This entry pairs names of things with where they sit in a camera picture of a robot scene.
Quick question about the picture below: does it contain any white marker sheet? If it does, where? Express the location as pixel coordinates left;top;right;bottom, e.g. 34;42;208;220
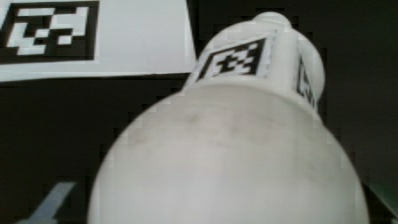
0;0;195;82

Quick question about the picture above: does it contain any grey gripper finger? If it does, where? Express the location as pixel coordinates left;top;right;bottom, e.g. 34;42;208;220
16;182;76;224

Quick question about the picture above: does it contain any white lamp bulb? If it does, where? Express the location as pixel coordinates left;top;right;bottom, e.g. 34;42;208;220
87;12;370;224

